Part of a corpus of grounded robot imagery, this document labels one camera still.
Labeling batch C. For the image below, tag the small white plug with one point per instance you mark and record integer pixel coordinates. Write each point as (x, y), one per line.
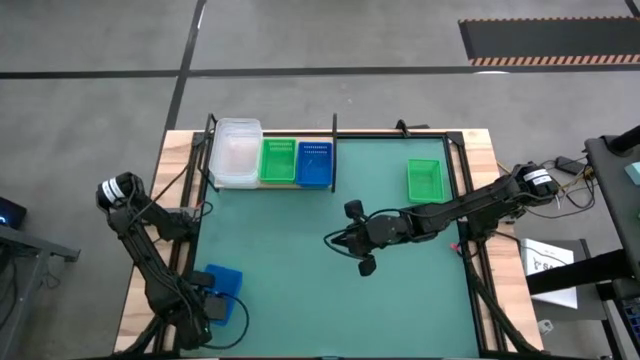
(545, 326)

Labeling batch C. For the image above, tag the grey metal desk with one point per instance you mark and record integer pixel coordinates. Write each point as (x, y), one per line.
(30, 245)

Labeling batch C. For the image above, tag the black stand bar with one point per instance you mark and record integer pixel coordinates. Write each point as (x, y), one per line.
(575, 274)

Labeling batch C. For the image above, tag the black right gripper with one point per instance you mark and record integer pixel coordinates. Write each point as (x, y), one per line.
(375, 232)

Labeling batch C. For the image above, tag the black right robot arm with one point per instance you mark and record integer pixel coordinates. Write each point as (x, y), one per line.
(465, 207)

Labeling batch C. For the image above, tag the black table frame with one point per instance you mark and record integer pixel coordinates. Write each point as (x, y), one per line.
(390, 135)

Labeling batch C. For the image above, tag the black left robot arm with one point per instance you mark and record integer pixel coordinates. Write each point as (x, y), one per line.
(145, 250)

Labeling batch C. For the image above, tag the clear plastic storage bin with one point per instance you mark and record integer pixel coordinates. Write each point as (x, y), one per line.
(225, 177)
(235, 150)
(247, 181)

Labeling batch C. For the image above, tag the teal block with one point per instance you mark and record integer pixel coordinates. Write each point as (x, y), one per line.
(634, 173)

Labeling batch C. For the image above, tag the black device with blue light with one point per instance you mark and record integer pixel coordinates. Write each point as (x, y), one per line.
(12, 212)

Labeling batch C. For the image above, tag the green slotted plastic basket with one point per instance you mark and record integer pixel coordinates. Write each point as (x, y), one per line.
(425, 181)
(277, 162)

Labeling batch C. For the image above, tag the black power adapter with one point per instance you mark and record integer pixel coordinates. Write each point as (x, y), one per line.
(568, 165)

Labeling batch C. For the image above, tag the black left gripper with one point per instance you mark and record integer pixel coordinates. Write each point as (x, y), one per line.
(192, 320)

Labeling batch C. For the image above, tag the black equipment cart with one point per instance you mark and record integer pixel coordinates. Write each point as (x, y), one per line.
(615, 200)

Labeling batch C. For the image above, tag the white paper sheet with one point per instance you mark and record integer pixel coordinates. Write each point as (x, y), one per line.
(545, 260)

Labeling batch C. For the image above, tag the black hazard striped floor mat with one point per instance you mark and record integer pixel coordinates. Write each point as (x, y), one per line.
(550, 40)

